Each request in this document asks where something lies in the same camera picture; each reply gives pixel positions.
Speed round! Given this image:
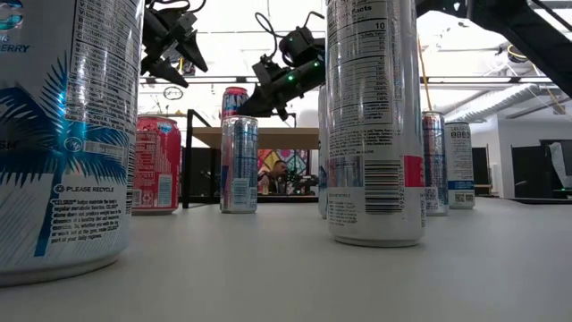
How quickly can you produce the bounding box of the silver ventilation duct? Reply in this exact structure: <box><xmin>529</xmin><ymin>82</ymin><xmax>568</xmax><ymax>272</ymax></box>
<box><xmin>444</xmin><ymin>82</ymin><xmax>537</xmax><ymax>124</ymax></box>

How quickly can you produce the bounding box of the long ceiling light rail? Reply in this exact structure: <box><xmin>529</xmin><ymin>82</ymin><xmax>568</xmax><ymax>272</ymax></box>
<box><xmin>139</xmin><ymin>75</ymin><xmax>555</xmax><ymax>86</ymax></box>

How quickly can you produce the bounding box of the orange hanging cord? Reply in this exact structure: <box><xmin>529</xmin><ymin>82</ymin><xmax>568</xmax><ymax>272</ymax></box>
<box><xmin>416</xmin><ymin>38</ymin><xmax>433</xmax><ymax>113</ymax></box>

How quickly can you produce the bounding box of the white plastic bag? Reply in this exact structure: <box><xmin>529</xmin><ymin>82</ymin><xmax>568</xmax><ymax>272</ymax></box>
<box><xmin>548</xmin><ymin>141</ymin><xmax>572</xmax><ymax>189</ymax></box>

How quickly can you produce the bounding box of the colourful patterned panel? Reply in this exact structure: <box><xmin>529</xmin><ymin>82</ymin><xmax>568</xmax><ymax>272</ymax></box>
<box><xmin>257</xmin><ymin>149</ymin><xmax>310</xmax><ymax>197</ymax></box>

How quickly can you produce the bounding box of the white Celsius can blue print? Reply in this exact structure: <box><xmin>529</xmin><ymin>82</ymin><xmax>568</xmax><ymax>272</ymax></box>
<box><xmin>317</xmin><ymin>83</ymin><xmax>330</xmax><ymax>220</ymax></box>

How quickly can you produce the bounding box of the dark doorway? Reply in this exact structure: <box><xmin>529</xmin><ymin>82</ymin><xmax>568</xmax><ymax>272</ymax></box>
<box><xmin>471</xmin><ymin>147</ymin><xmax>491</xmax><ymax>197</ymax></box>
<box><xmin>510</xmin><ymin>139</ymin><xmax>572</xmax><ymax>201</ymax></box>

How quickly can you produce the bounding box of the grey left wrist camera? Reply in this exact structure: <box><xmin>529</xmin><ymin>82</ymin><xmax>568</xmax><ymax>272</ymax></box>
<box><xmin>177</xmin><ymin>12</ymin><xmax>198</xmax><ymax>33</ymax></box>

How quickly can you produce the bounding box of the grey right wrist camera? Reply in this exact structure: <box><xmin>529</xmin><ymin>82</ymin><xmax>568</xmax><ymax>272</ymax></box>
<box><xmin>251</xmin><ymin>59</ymin><xmax>274</xmax><ymax>89</ymax></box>

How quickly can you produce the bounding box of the white Celsius can blue palm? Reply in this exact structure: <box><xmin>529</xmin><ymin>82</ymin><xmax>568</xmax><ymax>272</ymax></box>
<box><xmin>0</xmin><ymin>0</ymin><xmax>144</xmax><ymax>287</ymax></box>

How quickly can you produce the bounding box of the white Celsius can blue band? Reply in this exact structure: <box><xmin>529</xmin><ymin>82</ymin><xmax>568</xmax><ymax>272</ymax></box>
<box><xmin>444</xmin><ymin>122</ymin><xmax>476</xmax><ymax>211</ymax></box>

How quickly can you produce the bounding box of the red Fanta can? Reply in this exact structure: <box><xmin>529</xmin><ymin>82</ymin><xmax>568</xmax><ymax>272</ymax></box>
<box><xmin>131</xmin><ymin>114</ymin><xmax>182</xmax><ymax>217</ymax></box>
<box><xmin>221</xmin><ymin>86</ymin><xmax>250</xmax><ymax>121</ymax></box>

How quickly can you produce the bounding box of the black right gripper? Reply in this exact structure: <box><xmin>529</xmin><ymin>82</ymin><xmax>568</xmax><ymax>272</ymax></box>
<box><xmin>236</xmin><ymin>57</ymin><xmax>326</xmax><ymax>121</ymax></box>

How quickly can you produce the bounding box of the black partition panel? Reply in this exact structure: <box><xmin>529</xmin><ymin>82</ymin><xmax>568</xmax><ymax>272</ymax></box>
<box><xmin>181</xmin><ymin>147</ymin><xmax>221</xmax><ymax>205</ymax></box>

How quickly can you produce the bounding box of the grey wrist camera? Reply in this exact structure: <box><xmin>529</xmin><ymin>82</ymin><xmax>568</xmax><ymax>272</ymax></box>
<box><xmin>177</xmin><ymin>12</ymin><xmax>198</xmax><ymax>33</ymax></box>
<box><xmin>251</xmin><ymin>59</ymin><xmax>274</xmax><ymax>89</ymax></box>

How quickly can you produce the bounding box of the person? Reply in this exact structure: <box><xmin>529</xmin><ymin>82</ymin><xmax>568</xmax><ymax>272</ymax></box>
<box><xmin>258</xmin><ymin>159</ymin><xmax>291</xmax><ymax>197</ymax></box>

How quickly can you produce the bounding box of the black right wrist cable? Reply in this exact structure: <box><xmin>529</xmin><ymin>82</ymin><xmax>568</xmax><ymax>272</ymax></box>
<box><xmin>254</xmin><ymin>11</ymin><xmax>326</xmax><ymax>62</ymax></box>

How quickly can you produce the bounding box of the white Celsius can red patch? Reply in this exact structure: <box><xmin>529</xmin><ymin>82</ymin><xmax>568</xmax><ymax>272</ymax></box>
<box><xmin>324</xmin><ymin>0</ymin><xmax>427</xmax><ymax>249</ymax></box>

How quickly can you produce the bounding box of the wood shelf black metal frame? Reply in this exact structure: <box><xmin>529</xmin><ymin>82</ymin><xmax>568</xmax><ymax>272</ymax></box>
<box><xmin>181</xmin><ymin>109</ymin><xmax>321</xmax><ymax>210</ymax></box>

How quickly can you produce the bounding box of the silver blue Red Bull can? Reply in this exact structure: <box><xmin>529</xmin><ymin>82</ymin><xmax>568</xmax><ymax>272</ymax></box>
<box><xmin>421</xmin><ymin>111</ymin><xmax>450</xmax><ymax>217</ymax></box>
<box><xmin>219</xmin><ymin>115</ymin><xmax>259</xmax><ymax>215</ymax></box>

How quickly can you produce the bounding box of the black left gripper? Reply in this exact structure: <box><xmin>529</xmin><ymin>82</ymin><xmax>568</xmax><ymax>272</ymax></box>
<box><xmin>141</xmin><ymin>6</ymin><xmax>209</xmax><ymax>89</ymax></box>

